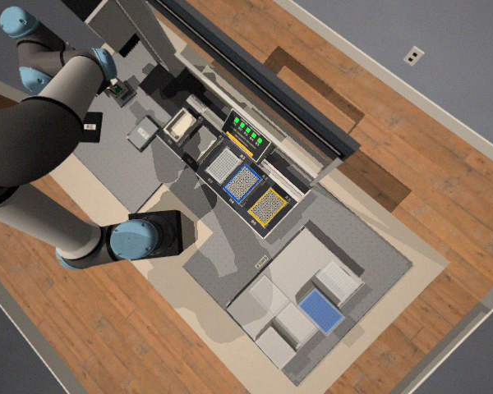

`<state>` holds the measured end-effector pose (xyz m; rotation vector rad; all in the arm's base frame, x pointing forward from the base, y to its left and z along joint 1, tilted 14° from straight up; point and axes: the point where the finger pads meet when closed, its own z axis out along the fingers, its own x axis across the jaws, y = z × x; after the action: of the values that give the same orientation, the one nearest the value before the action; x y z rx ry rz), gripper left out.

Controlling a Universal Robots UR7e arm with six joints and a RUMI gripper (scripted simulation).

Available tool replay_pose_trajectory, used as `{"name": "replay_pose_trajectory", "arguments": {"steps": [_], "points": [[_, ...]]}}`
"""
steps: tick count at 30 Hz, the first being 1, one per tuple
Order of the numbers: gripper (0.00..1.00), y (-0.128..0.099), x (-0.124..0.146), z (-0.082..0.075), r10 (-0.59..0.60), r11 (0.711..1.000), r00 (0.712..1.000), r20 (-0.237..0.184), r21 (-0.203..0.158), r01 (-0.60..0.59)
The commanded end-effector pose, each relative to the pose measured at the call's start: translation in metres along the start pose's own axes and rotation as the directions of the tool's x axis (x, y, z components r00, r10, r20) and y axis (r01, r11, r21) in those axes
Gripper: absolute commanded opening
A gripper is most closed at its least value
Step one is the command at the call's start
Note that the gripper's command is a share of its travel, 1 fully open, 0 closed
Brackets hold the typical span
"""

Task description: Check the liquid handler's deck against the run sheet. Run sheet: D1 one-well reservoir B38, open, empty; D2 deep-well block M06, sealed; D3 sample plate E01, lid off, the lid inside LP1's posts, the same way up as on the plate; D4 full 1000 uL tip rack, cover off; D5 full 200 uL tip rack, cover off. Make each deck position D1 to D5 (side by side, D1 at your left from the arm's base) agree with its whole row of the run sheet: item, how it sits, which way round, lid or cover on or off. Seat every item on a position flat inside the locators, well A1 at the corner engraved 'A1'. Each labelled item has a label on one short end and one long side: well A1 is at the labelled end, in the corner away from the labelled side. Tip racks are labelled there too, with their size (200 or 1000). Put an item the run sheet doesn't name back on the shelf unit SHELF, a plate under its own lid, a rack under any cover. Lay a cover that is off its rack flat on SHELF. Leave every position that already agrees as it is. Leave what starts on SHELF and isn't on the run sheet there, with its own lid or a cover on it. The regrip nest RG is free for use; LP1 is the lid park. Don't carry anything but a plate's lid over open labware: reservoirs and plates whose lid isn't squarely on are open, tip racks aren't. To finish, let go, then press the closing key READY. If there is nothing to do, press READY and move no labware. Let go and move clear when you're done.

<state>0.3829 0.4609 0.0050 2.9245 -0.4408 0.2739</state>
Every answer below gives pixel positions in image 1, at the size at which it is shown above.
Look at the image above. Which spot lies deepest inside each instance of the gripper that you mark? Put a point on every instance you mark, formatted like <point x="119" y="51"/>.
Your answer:
<point x="104" y="86"/>

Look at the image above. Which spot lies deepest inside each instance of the grey tip rack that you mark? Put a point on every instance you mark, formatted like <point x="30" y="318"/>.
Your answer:
<point x="267" y="207"/>

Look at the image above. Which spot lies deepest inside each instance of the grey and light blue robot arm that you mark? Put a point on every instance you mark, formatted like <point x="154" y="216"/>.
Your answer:
<point x="40" y="133"/>

